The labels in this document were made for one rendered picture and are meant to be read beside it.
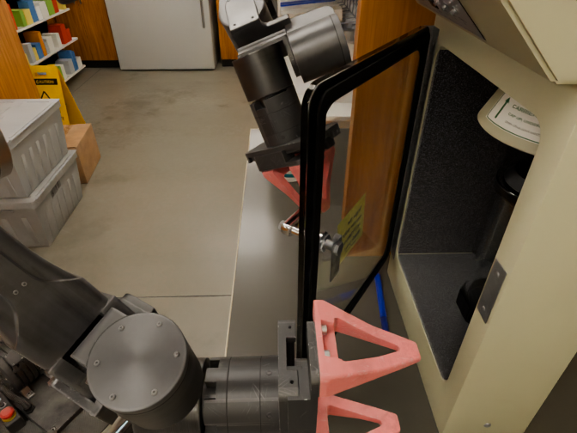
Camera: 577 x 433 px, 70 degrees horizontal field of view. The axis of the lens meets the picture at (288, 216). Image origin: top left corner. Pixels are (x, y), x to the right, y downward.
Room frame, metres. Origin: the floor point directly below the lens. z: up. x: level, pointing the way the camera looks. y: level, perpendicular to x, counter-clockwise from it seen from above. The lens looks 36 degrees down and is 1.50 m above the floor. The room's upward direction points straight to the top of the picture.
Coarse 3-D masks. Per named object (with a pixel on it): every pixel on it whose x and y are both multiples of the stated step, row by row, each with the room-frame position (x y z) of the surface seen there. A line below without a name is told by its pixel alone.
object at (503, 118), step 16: (496, 96) 0.44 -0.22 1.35; (480, 112) 0.45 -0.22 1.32; (496, 112) 0.41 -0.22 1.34; (512, 112) 0.40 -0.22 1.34; (528, 112) 0.38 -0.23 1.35; (496, 128) 0.40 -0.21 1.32; (512, 128) 0.38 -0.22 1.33; (528, 128) 0.37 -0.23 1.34; (512, 144) 0.37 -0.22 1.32; (528, 144) 0.36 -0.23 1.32
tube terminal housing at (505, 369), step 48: (480, 48) 0.44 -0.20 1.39; (528, 96) 0.34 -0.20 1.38; (576, 96) 0.28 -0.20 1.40; (576, 144) 0.27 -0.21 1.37; (528, 192) 0.29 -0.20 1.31; (576, 192) 0.27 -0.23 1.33; (528, 240) 0.27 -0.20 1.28; (576, 240) 0.28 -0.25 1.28; (528, 288) 0.27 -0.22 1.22; (576, 288) 0.28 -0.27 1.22; (480, 336) 0.28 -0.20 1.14; (528, 336) 0.28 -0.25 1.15; (576, 336) 0.28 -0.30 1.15; (432, 384) 0.33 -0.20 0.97; (480, 384) 0.27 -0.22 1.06; (528, 384) 0.28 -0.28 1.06; (480, 432) 0.28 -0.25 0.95
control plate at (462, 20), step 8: (424, 0) 0.52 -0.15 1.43; (440, 0) 0.43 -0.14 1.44; (448, 0) 0.40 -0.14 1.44; (456, 0) 0.37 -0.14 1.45; (432, 8) 0.50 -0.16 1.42; (440, 8) 0.46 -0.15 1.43; (456, 8) 0.39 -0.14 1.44; (464, 8) 0.37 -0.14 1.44; (448, 16) 0.45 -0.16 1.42; (456, 16) 0.42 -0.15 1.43; (464, 16) 0.39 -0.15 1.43; (464, 24) 0.41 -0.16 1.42; (472, 24) 0.37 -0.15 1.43; (472, 32) 0.39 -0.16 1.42; (480, 32) 0.37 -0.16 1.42
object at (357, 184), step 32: (352, 64) 0.39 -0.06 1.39; (416, 64) 0.55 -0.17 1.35; (352, 96) 0.40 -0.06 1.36; (384, 96) 0.47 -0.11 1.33; (352, 128) 0.40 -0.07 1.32; (384, 128) 0.48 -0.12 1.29; (352, 160) 0.41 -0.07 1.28; (384, 160) 0.50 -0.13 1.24; (352, 192) 0.42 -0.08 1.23; (384, 192) 0.51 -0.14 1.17; (320, 224) 0.35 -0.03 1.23; (352, 224) 0.43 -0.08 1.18; (384, 224) 0.53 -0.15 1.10; (320, 256) 0.36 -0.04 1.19; (352, 256) 0.44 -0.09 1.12; (320, 288) 0.36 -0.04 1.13; (352, 288) 0.45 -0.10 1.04
